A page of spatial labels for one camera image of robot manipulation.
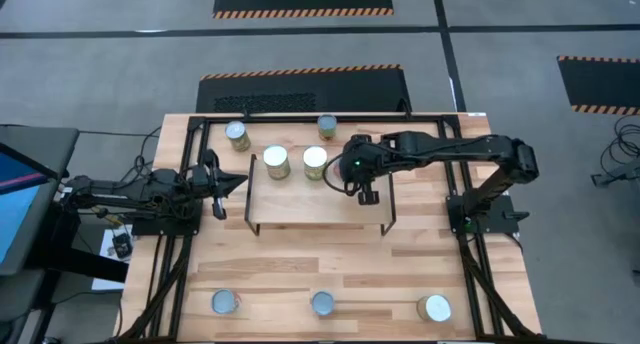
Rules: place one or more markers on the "green and red label can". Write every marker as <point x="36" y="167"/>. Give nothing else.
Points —
<point x="327" y="125"/>

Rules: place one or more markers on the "wooden shelf with black legs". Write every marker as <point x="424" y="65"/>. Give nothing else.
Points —
<point x="310" y="204"/>

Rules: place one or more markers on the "yellow oranges label tin can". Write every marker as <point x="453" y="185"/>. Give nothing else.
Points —
<point x="436" y="308"/>

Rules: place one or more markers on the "red and yellow label can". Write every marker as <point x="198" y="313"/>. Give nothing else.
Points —
<point x="224" y="302"/>

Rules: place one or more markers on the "black perforated hazard-striped mat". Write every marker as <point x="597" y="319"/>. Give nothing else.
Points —
<point x="350" y="91"/>

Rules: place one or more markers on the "grey monitor with blue screen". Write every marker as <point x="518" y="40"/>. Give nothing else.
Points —
<point x="20" y="209"/>

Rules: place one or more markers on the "small black electronic board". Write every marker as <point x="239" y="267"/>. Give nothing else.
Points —
<point x="122" y="245"/>

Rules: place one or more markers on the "small silver tin can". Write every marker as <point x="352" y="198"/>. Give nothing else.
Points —
<point x="323" y="303"/>

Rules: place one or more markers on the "grey metal stand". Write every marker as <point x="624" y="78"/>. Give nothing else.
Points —
<point x="620" y="173"/>

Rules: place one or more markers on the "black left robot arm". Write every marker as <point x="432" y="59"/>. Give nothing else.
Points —
<point x="125" y="189"/>

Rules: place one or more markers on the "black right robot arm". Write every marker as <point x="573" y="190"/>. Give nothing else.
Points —
<point x="450" y="149"/>

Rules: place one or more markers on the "black monitor stand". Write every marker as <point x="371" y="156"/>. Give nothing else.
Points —
<point x="90" y="269"/>

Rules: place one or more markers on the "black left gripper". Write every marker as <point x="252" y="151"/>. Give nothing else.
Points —
<point x="206" y="181"/>

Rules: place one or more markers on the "white paper sheet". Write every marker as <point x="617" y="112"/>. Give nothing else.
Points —
<point x="106" y="244"/>

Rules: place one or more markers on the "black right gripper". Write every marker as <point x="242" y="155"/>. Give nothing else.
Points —
<point x="372" y="156"/>

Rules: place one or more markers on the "yellow-green label tin can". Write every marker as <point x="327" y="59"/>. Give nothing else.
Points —
<point x="275" y="156"/>
<point x="315" y="157"/>
<point x="237" y="131"/>

